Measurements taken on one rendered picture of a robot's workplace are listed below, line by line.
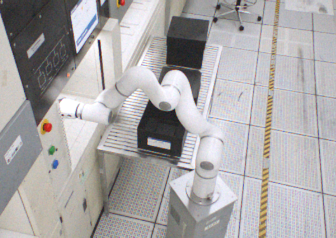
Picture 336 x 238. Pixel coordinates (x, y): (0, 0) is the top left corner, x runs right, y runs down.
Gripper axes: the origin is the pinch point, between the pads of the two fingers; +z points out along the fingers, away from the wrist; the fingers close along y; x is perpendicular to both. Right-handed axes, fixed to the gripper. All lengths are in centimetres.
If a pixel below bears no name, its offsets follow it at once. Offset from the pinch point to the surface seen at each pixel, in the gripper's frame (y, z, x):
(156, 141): 18, -52, -33
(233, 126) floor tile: 129, -100, -119
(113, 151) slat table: 12, -27, -43
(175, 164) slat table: 12, -65, -43
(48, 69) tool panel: -16.8, -14.3, 38.4
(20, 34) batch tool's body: -28, -14, 61
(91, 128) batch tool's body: 17.9, -12.2, -32.0
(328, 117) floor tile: 165, -184, -119
